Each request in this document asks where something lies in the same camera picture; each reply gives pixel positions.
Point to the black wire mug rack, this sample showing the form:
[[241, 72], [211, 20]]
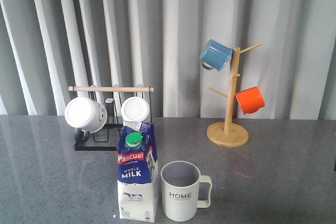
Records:
[[112, 99]]

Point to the white ribbed mug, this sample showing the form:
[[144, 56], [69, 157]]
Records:
[[135, 109]]

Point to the grey pleated curtain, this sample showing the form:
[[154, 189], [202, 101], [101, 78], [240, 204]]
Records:
[[49, 45]]

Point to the blue enamel mug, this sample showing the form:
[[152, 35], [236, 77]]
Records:
[[215, 55]]

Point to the white smiley mug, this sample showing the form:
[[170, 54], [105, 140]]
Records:
[[86, 116]]

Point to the wooden mug tree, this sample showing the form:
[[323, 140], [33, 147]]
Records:
[[226, 133]]

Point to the orange mug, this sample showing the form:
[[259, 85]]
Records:
[[250, 100]]

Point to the white HOME mug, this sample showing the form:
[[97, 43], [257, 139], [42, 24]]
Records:
[[180, 190]]

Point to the blue white milk carton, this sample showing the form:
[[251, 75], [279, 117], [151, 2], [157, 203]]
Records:
[[137, 172]]

